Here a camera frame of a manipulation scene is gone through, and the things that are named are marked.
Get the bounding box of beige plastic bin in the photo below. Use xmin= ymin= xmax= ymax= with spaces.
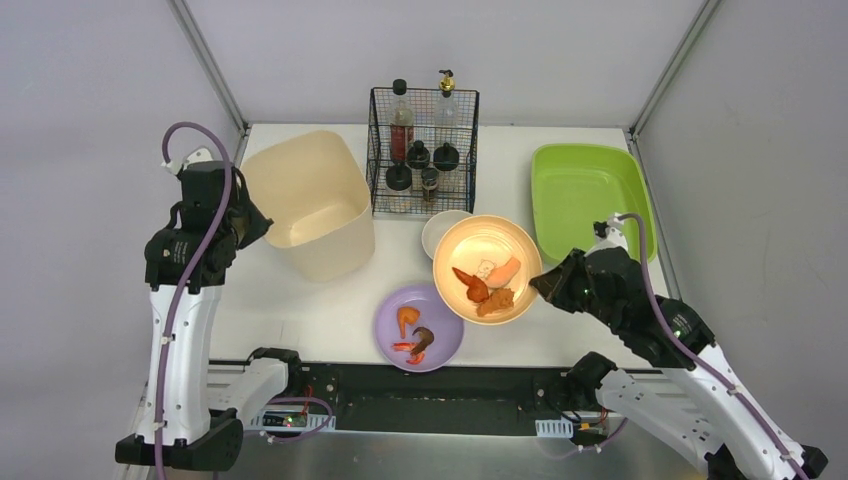
xmin=241 ymin=130 xmax=376 ymax=282

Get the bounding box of orange plastic plate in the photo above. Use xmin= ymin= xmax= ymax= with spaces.
xmin=432 ymin=215 xmax=543 ymax=326

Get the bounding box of white shaker black spout lid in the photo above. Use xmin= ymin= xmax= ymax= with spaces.
xmin=385 ymin=162 xmax=412 ymax=214

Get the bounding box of small pepper jar black lid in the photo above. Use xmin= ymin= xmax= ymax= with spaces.
xmin=421 ymin=167 xmax=439 ymax=202

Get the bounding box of salt shaker black pump lid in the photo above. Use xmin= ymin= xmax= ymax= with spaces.
xmin=406 ymin=140 xmax=430 ymax=195

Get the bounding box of soy sauce bottle red label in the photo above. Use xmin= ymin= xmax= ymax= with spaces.
xmin=389 ymin=79 xmax=415 ymax=163

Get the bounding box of clear bottle gold pump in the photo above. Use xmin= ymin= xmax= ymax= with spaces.
xmin=434 ymin=69 xmax=457 ymax=129

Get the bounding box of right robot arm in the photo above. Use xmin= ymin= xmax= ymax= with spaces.
xmin=529 ymin=247 xmax=829 ymax=479

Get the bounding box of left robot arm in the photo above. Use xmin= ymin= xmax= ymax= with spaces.
xmin=115 ymin=161 xmax=301 ymax=472

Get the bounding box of fried chicken food piece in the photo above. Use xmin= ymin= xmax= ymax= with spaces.
xmin=476 ymin=288 xmax=514 ymax=317

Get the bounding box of salmon sushi food piece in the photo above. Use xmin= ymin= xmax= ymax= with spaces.
xmin=484 ymin=257 xmax=522 ymax=290

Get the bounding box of green plastic tub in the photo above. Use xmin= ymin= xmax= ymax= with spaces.
xmin=530 ymin=143 xmax=658 ymax=265

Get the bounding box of purple plastic plate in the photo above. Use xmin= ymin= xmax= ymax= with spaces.
xmin=374 ymin=284 xmax=464 ymax=373

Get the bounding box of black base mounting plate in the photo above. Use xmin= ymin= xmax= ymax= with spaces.
xmin=283 ymin=363 xmax=601 ymax=436

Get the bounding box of white ceramic bowl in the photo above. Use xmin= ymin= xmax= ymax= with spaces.
xmin=421 ymin=210 xmax=472 ymax=260

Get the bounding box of brown mushroom food piece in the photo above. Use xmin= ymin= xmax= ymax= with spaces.
xmin=410 ymin=327 xmax=435 ymax=356

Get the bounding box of orange shrimp food piece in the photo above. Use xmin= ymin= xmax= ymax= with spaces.
xmin=396 ymin=306 xmax=420 ymax=339

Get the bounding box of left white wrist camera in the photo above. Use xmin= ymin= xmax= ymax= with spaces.
xmin=161 ymin=146 xmax=214 ymax=176

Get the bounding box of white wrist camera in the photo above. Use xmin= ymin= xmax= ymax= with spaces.
xmin=588 ymin=213 xmax=629 ymax=254
xmin=161 ymin=146 xmax=214 ymax=176

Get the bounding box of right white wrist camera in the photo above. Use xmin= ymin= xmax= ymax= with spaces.
xmin=588 ymin=213 xmax=629 ymax=254

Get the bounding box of aluminium frame rail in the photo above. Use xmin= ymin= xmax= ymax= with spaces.
xmin=166 ymin=0 xmax=248 ymax=136

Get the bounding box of black wire basket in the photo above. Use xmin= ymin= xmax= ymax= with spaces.
xmin=365 ymin=87 xmax=479 ymax=216

